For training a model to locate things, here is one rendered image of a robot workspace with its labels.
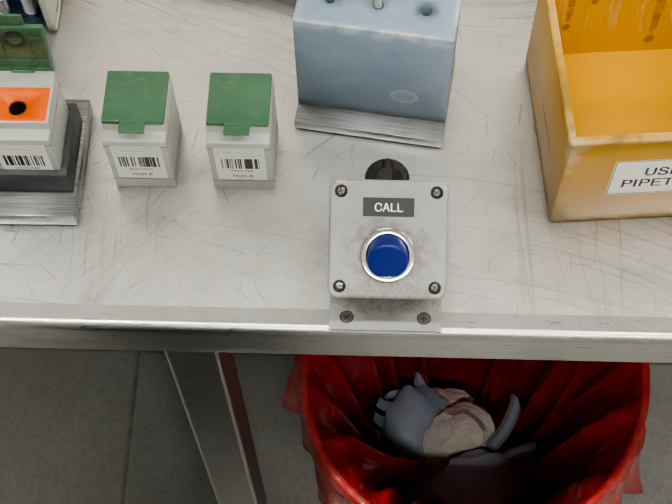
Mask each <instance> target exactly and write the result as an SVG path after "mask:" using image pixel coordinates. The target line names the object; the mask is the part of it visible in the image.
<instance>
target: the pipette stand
mask: <svg viewBox="0 0 672 504"><path fill-rule="evenodd" d="M461 1H462V0H382V8H381V9H379V10H377V9H375V8H374V0H297V2H296V7H295V11H294V15H293V19H292V23H293V37H294V50H295V64H296V78H297V91H298V106H297V111H296V115H295V120H294V125H295V128H302V129H309V130H316V131H324V132H331V133H338V134H345V135H352V136H360V137H367V138H374V139H381V140H388V141H396V142H403V143H410V144H417V145H424V146H432V147H439V148H441V147H442V142H443V135H444V129H445V123H446V116H447V110H448V104H449V97H450V91H451V85H452V78H453V72H454V66H455V52H456V44H457V35H458V27H459V18H460V10H461Z"/></svg>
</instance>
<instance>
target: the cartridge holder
mask: <svg viewBox="0 0 672 504"><path fill-rule="evenodd" d="M65 101H66V104H67V106H68V109H69V116H68V123H67V130H66V137H65V144H64V151H63V158H62V165H61V170H29V169H0V224H46V225H77V224H78V217H79V209H80V202H81V194H82V187H83V179H84V172H85V164H86V157H87V149H88V142H89V134H90V127H91V119H92V112H93V109H92V106H91V103H90V100H75V99H65Z"/></svg>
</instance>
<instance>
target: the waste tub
mask: <svg viewBox="0 0 672 504"><path fill-rule="evenodd" d="M526 67H527V73H528V80H529V87H530V94H531V101H532V108H533V115H534V122H535V128H536V135H537V142H538V149H539V156H540V163H541V170H542V176H543V183H544V190H545V197H546V204H547V211H548V218H549V221H550V222H566V221H586V220H605V219H625V218H644V217H663V216H672V0H538V1H537V6H536V11H535V16H534V21H533V26H532V31H531V36H530V41H529V46H528V50H527V55H526Z"/></svg>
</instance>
